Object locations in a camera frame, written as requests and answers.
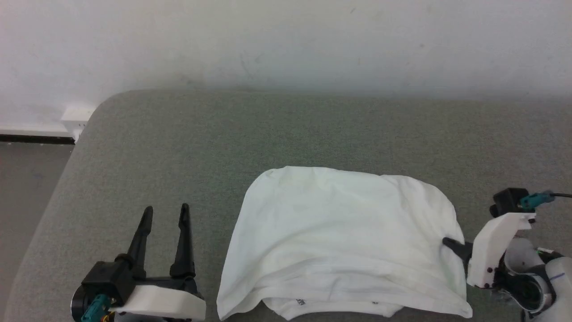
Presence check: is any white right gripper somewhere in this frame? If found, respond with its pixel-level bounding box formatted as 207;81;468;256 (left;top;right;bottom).
442;212;537;290

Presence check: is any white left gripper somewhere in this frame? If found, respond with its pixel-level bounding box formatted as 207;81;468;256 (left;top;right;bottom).
109;203;207;322

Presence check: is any white garment with grey stitching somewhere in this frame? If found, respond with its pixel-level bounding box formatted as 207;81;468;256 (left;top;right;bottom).
216;166;474;322

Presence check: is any grey fabric sofa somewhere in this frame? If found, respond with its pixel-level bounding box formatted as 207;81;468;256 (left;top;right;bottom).
4;89;572;322

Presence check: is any black baseboard strip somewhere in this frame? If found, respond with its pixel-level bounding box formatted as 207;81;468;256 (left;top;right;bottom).
0;134;75;145

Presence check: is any right cable with teal plug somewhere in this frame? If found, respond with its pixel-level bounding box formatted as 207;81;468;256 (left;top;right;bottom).
520;191;572;212

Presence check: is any cable with teal plug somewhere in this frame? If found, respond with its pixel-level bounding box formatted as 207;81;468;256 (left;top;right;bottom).
520;191;572;212
80;293;111;322

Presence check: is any left cable with teal plug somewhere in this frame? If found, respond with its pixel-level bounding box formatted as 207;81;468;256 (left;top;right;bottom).
80;293;111;322

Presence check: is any white wall socket box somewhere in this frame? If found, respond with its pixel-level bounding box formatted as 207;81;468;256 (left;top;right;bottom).
61;105;95;140

